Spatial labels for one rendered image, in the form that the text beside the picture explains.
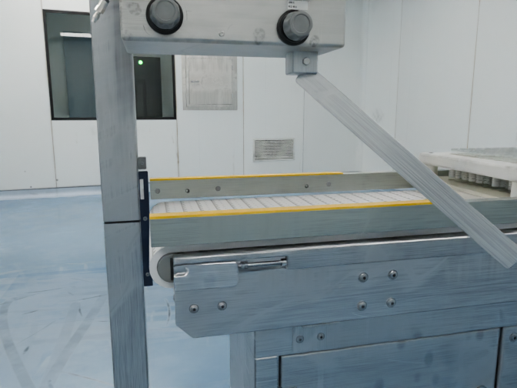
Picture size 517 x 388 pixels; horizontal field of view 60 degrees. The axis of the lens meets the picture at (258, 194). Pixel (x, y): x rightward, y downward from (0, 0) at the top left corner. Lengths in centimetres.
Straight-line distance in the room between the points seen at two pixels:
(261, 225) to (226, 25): 21
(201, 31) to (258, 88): 541
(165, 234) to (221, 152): 524
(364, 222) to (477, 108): 446
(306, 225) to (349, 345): 20
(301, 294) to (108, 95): 44
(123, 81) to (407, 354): 59
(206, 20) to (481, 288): 48
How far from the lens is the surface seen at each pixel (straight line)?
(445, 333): 72
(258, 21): 46
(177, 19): 43
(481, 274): 67
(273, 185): 78
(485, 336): 78
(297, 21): 45
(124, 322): 84
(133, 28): 45
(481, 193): 76
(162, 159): 557
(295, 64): 51
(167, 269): 51
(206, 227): 49
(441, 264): 62
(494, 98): 485
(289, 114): 601
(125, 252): 80
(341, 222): 53
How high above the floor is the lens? 95
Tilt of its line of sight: 10 degrees down
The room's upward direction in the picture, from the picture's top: straight up
